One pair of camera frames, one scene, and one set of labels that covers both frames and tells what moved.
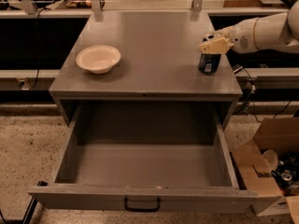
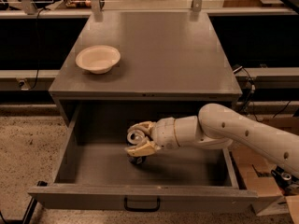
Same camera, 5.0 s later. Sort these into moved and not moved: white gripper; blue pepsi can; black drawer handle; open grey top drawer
Moved: white gripper; blue pepsi can
Not moved: open grey top drawer; black drawer handle
